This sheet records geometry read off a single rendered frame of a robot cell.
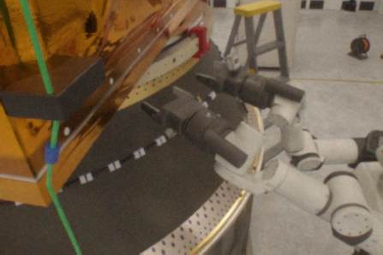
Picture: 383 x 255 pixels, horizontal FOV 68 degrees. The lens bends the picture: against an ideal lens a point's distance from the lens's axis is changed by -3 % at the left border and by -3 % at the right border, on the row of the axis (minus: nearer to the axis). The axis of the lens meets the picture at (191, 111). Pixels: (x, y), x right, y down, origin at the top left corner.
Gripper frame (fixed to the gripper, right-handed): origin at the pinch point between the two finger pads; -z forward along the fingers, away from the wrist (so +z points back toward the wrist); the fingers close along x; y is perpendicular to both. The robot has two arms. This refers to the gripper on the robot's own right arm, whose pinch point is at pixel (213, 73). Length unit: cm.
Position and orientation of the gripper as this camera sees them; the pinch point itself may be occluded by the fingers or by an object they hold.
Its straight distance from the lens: 88.3
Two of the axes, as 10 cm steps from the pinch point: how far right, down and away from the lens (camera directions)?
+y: -1.1, 7.8, 6.1
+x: -5.3, 4.7, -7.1
